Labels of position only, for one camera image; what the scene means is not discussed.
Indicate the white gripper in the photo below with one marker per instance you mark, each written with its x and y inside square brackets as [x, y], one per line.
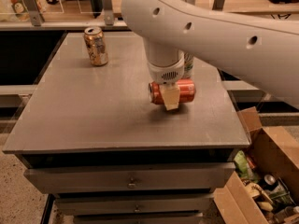
[165, 73]

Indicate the red coke can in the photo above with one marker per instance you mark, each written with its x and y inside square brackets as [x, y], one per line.
[187, 92]

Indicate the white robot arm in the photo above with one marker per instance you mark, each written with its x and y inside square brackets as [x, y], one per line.
[262, 52]

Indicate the white green 7up can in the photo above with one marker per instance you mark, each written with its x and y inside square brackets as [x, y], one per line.
[188, 65]

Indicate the gold brown soda can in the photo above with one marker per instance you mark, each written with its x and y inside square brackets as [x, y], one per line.
[96, 45]

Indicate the top drawer with knob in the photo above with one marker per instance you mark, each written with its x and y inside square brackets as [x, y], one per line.
[130, 177]

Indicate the drawer with knob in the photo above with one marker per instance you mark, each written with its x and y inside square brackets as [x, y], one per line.
[134, 204]
[130, 177]

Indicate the grey drawer cabinet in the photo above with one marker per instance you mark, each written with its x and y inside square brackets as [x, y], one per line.
[81, 115]

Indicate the bottom drawer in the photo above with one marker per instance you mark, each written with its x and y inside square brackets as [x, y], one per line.
[158, 218]

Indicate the cardboard box of items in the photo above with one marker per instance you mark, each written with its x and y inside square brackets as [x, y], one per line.
[266, 178]

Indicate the middle drawer with knob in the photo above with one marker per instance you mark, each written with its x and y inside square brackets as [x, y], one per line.
[134, 204]

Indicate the orange snack bag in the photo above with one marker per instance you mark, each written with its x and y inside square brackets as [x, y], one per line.
[13, 10]

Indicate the metal railing bar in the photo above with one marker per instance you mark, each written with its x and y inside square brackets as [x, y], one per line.
[60, 25]

